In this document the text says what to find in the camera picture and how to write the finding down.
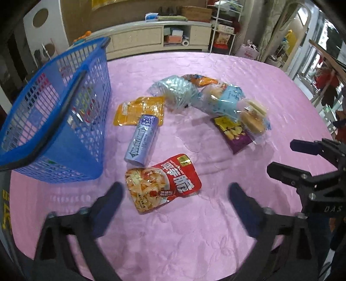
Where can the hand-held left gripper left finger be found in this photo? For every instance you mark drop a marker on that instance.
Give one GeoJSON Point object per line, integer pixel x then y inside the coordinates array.
{"type": "Point", "coordinates": [108, 208]}

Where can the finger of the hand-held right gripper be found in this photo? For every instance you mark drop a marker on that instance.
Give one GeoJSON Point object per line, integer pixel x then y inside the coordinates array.
{"type": "Point", "coordinates": [304, 147]}
{"type": "Point", "coordinates": [283, 173]}

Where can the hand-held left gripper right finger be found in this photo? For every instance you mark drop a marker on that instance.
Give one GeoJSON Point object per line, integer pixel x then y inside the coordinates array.
{"type": "Point", "coordinates": [243, 208]}

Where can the red snack packet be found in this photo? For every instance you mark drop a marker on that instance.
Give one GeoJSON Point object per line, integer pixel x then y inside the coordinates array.
{"type": "Point", "coordinates": [178, 181]}

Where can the blue silver gum packet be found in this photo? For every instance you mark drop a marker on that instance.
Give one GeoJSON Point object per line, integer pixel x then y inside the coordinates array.
{"type": "Point", "coordinates": [142, 140]}

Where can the light blue striped packet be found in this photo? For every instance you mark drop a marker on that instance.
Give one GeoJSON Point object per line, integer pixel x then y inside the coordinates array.
{"type": "Point", "coordinates": [175, 91]}
{"type": "Point", "coordinates": [227, 101]}

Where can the yellow snack packet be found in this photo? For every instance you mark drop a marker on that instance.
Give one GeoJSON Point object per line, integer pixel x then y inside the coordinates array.
{"type": "Point", "coordinates": [135, 108]}

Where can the blue plastic basket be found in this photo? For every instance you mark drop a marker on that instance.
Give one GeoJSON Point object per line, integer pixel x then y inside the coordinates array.
{"type": "Point", "coordinates": [16, 154]}

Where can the person's dark trousers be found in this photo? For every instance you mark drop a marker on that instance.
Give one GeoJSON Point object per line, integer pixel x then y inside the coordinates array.
{"type": "Point", "coordinates": [321, 235]}

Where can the clear sandwich cake packet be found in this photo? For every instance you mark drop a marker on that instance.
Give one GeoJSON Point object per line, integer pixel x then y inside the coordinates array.
{"type": "Point", "coordinates": [255, 116]}

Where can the purple snack packet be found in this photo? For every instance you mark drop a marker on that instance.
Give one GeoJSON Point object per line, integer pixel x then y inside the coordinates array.
{"type": "Point", "coordinates": [235, 135]}

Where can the pink tablecloth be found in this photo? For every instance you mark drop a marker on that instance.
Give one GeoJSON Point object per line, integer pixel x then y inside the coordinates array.
{"type": "Point", "coordinates": [189, 243]}

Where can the red hanging clothes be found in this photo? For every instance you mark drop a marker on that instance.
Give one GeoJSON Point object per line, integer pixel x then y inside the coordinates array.
{"type": "Point", "coordinates": [325, 79]}

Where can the pink bag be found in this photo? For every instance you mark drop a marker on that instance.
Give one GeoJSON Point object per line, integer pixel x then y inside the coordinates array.
{"type": "Point", "coordinates": [248, 51]}

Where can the arched standing mirror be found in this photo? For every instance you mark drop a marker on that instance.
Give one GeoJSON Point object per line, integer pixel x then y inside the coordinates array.
{"type": "Point", "coordinates": [294, 35]}

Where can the orange snack bar packet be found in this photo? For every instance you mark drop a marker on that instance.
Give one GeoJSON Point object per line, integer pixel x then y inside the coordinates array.
{"type": "Point", "coordinates": [205, 80]}

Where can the patterned beige curtain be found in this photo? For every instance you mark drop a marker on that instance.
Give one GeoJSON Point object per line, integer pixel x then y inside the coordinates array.
{"type": "Point", "coordinates": [273, 29]}

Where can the red yellow snack bag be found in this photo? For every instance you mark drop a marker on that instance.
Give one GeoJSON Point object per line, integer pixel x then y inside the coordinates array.
{"type": "Point", "coordinates": [223, 39]}

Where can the white metal rack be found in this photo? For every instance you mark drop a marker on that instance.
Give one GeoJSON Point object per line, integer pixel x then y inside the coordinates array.
{"type": "Point", "coordinates": [225, 25]}

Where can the white paper roll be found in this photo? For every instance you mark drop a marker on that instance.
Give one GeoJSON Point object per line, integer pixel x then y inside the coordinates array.
{"type": "Point", "coordinates": [185, 42]}

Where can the orange box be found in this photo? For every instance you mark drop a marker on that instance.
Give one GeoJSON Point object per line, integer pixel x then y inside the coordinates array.
{"type": "Point", "coordinates": [173, 39]}

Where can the light blue box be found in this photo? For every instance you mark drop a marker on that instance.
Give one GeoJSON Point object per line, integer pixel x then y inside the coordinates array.
{"type": "Point", "coordinates": [177, 32]}

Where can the cream low cabinet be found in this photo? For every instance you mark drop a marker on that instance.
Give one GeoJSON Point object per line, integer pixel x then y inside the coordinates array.
{"type": "Point", "coordinates": [135, 37]}

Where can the plate of oranges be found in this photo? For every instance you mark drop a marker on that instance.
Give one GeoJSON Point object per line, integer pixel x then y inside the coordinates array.
{"type": "Point", "coordinates": [83, 36]}

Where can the green cushion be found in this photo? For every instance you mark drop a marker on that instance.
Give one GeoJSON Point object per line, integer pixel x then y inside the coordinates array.
{"type": "Point", "coordinates": [171, 18]}

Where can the row of dark bottles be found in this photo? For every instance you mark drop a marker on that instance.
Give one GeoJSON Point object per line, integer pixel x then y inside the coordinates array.
{"type": "Point", "coordinates": [166, 10]}

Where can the blue white tissue box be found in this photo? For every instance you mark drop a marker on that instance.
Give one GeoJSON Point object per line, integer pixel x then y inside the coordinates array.
{"type": "Point", "coordinates": [151, 16]}

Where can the yellow wall cloth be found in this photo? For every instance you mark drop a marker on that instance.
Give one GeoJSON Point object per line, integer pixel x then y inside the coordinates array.
{"type": "Point", "coordinates": [108, 3]}

